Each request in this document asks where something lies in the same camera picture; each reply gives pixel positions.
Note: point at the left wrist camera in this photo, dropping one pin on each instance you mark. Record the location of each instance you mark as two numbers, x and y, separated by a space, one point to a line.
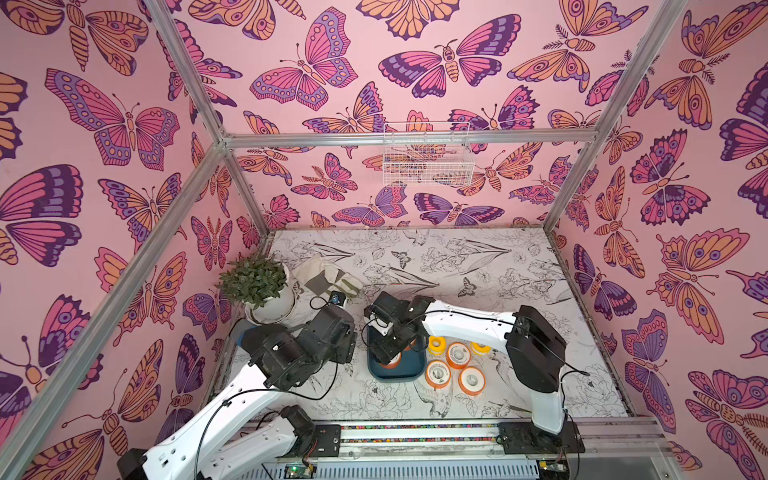
337 298

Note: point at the white wire wall basket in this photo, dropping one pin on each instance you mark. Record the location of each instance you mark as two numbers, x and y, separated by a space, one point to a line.
427 158

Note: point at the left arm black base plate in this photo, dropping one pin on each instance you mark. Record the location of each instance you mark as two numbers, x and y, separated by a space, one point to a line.
320 441

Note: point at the orange sealing tape roll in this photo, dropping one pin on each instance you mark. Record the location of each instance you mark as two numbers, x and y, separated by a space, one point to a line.
438 374
471 381
394 362
458 356

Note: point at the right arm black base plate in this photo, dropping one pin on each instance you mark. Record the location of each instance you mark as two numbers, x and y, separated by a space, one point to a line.
523 437

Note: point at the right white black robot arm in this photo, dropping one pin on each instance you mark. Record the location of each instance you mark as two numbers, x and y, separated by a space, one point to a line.
537 352

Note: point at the black rubber glove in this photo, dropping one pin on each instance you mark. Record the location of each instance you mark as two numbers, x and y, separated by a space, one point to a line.
252 338

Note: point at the green potted plant white pot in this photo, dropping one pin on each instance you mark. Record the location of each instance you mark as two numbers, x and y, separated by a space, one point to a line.
262 285

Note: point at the teal plastic storage tray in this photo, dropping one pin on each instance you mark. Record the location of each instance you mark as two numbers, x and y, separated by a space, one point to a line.
412 366

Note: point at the green circuit board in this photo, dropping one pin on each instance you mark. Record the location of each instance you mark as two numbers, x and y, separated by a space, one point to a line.
299 471

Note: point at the yellow sealing tape roll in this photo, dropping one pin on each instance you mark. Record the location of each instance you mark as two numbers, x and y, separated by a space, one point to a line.
437 345
479 349

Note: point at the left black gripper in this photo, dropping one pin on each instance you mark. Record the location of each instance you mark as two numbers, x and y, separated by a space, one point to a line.
347 347

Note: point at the beige grey work glove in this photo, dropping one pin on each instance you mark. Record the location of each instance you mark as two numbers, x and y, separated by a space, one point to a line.
321 278

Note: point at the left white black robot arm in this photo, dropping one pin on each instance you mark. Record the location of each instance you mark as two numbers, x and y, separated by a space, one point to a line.
206 447

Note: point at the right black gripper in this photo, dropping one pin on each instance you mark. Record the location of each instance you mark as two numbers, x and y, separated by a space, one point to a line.
387 335

